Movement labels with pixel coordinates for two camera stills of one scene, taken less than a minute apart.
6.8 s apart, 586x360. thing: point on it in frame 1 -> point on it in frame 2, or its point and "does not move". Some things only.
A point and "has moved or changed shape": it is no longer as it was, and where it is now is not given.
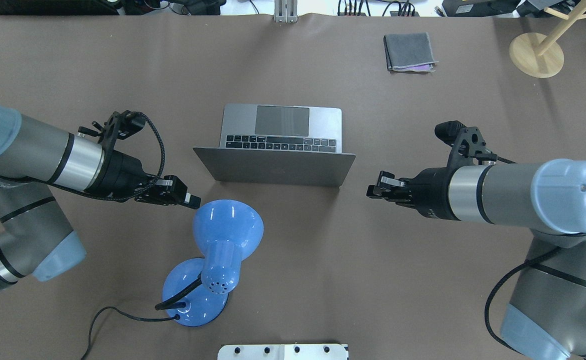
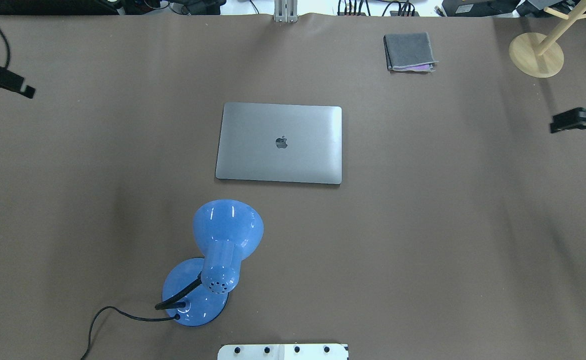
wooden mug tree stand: (539, 55) does not move
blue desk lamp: (228, 231) does not move
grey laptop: (281, 145) has moved or changed shape
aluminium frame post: (285, 11) does not move
